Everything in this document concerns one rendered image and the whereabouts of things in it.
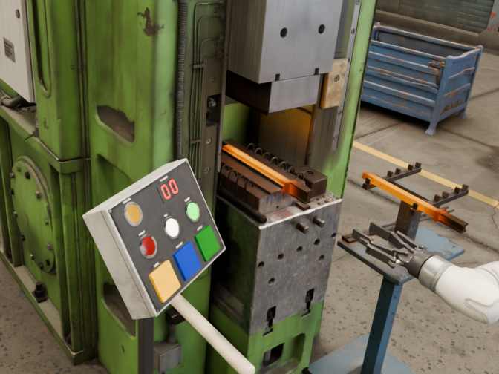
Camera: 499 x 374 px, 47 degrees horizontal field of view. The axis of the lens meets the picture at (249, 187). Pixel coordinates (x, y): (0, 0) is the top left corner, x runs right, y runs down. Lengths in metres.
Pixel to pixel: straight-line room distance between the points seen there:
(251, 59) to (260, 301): 0.83
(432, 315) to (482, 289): 1.65
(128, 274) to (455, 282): 0.80
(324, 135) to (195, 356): 0.97
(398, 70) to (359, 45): 3.48
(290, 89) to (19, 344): 1.70
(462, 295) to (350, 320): 1.50
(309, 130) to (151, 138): 0.67
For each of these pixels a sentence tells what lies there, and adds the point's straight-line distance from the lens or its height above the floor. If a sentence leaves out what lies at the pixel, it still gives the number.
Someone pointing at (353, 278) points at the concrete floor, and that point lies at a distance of 3.27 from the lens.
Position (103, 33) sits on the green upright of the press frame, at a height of 1.41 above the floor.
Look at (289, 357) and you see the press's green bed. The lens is 2.45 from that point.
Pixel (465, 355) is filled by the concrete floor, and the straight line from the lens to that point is 3.00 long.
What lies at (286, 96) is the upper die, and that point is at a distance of 1.75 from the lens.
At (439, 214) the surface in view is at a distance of 1.95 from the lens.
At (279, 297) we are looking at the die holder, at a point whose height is 0.58.
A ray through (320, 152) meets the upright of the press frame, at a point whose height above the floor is 1.00.
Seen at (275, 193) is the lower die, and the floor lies 0.98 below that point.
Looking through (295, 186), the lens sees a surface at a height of 1.02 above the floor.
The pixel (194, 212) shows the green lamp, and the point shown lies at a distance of 1.53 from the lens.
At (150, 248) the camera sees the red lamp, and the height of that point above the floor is 1.09.
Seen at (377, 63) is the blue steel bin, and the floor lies 0.49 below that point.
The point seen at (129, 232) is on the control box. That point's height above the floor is 1.14.
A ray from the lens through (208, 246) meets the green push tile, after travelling 1.54.
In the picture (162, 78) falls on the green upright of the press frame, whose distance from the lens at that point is 1.64.
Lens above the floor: 1.85
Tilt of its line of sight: 27 degrees down
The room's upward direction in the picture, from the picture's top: 5 degrees clockwise
